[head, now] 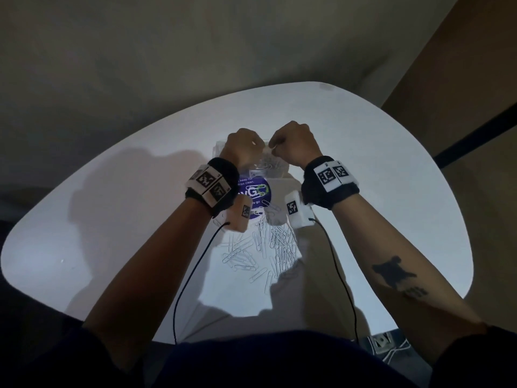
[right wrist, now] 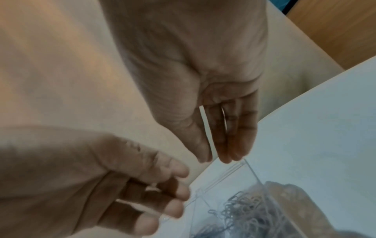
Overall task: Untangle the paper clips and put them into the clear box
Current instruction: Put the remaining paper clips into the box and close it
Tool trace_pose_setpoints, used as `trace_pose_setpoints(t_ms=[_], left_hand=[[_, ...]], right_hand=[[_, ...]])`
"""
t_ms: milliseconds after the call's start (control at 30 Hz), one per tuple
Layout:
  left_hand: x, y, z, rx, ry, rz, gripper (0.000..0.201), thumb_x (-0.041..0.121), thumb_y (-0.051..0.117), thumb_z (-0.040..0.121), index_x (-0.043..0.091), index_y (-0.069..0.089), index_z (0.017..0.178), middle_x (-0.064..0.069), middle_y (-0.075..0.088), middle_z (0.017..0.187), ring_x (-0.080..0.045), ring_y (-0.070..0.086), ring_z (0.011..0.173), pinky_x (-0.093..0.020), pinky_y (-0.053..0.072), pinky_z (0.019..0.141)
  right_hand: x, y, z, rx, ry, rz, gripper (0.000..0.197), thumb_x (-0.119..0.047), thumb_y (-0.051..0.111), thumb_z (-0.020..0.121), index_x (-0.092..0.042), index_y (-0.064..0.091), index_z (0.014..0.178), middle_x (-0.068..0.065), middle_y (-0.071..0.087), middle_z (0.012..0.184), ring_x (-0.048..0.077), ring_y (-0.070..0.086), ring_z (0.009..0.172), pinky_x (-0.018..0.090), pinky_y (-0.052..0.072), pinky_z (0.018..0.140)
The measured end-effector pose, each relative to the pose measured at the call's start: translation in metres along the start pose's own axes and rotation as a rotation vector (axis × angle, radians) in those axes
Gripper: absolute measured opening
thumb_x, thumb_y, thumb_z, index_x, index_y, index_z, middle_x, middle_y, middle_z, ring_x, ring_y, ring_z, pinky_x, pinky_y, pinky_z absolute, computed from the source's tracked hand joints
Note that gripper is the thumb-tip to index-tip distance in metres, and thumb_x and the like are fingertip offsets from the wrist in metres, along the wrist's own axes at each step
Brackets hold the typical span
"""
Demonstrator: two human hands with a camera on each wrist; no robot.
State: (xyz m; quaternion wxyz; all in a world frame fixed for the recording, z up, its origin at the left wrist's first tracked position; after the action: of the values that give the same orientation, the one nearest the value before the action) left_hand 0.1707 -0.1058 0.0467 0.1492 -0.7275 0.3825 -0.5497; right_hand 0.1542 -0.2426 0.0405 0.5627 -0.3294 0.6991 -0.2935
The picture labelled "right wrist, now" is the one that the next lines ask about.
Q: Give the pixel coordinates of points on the cluster of sorted blue clips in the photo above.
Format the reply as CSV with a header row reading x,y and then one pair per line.
x,y
246,216

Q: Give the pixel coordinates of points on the person's left hand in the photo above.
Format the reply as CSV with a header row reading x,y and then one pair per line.
x,y
82,181

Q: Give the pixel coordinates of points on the person's right hand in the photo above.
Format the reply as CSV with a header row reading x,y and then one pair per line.
x,y
194,65

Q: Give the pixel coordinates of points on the blue fabric item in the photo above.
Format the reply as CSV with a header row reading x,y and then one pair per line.
x,y
282,4

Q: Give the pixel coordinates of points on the clear plastic two-compartment box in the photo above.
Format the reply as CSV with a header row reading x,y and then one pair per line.
x,y
235,200

